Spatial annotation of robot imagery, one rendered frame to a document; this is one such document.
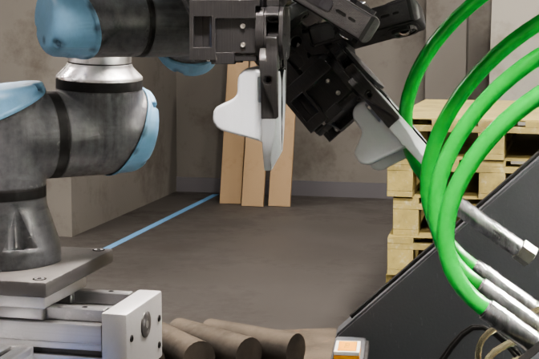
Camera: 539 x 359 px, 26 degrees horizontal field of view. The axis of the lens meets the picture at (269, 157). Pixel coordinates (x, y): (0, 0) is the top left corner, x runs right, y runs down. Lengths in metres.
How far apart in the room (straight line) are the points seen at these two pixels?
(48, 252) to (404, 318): 0.46
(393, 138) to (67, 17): 0.35
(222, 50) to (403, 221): 3.86
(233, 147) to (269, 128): 7.96
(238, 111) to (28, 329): 0.58
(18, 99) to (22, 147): 0.06
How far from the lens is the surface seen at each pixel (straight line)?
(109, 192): 8.21
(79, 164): 1.54
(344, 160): 9.27
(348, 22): 1.01
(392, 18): 1.16
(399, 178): 4.81
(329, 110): 1.15
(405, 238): 4.83
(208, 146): 9.52
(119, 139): 1.55
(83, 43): 1.22
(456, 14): 1.14
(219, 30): 1.01
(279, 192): 8.80
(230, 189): 8.94
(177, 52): 1.28
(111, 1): 1.23
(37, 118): 1.51
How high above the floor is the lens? 1.34
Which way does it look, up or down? 6 degrees down
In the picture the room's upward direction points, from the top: straight up
